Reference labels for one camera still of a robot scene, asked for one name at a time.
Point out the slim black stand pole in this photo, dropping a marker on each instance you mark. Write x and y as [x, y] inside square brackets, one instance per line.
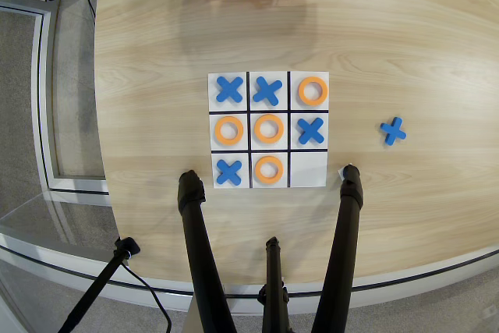
[97, 290]

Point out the thin black tripod leg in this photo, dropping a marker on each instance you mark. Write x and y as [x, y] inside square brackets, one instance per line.
[274, 282]

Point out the small white paper tag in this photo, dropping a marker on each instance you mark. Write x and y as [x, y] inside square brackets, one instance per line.
[340, 172]

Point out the thick black tripod leg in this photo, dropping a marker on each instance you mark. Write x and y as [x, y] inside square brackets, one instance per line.
[199, 239]
[343, 239]

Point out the white framed glass panel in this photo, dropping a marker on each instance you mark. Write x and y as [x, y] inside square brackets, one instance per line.
[41, 95]

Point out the white tic-tac-toe board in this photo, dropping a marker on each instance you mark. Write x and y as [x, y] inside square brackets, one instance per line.
[308, 171]

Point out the blue foam cross piece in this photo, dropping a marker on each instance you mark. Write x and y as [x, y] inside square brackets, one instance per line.
[310, 130]
[229, 172]
[229, 89]
[267, 91]
[393, 131]

